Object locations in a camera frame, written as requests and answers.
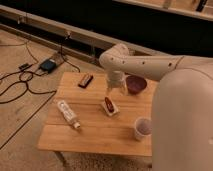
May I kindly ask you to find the dark red ceramic bowl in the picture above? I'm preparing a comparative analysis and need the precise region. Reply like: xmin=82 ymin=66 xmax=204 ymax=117
xmin=126 ymin=75 xmax=147 ymax=95

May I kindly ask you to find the black floor cable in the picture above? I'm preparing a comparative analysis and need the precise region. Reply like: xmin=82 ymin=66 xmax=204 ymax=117
xmin=0 ymin=39 xmax=58 ymax=105

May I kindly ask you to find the black power adapter box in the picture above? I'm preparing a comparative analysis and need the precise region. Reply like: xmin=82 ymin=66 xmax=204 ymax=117
xmin=39 ymin=59 xmax=56 ymax=73

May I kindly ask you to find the white paper cup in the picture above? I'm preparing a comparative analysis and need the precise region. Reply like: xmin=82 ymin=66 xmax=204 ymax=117
xmin=134 ymin=117 xmax=152 ymax=141

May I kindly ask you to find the small black rectangular box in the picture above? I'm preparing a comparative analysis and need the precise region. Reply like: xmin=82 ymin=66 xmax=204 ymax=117
xmin=78 ymin=74 xmax=93 ymax=88

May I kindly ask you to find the clear plastic bottle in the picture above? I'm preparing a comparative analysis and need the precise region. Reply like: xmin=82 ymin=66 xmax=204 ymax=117
xmin=57 ymin=100 xmax=81 ymax=129

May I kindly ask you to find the small black floor plug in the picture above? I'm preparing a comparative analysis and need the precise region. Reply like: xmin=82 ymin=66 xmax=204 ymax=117
xmin=18 ymin=63 xmax=30 ymax=70

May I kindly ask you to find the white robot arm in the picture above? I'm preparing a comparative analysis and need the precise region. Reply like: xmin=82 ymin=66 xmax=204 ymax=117
xmin=99 ymin=44 xmax=213 ymax=171

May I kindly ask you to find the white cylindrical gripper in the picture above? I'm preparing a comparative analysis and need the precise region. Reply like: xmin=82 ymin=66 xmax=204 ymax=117
xmin=106 ymin=71 xmax=126 ymax=95

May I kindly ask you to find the wooden table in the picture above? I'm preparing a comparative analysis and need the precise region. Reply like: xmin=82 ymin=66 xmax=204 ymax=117
xmin=38 ymin=72 xmax=156 ymax=156

